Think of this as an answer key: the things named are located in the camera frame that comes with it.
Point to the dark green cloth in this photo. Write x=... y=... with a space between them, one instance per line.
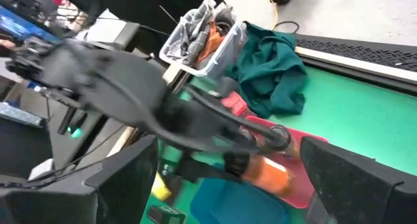
x=270 y=74

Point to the computer monitor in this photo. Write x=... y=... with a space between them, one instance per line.
x=19 y=27

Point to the grey desk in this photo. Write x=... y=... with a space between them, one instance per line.
x=107 y=32

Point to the blue plastic tray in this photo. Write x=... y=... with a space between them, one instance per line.
x=234 y=207

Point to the black spice box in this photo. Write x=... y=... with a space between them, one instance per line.
x=166 y=215

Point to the black partition panel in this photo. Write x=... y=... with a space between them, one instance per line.
x=146 y=2

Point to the clear plastic storage bin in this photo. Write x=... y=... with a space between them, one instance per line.
x=203 y=71

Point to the pink spice box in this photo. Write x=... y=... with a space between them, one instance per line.
x=234 y=103

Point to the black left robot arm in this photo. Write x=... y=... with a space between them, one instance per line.
x=107 y=80

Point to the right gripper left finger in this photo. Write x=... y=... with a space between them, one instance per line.
x=123 y=185

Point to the magenta plastic tray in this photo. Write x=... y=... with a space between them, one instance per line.
x=303 y=188

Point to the black perforated floor mat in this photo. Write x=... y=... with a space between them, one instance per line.
x=358 y=51

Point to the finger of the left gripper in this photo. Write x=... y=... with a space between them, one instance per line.
x=205 y=170

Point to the orange cloth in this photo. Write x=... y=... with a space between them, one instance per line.
x=211 y=43

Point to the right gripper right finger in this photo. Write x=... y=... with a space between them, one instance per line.
x=358 y=191

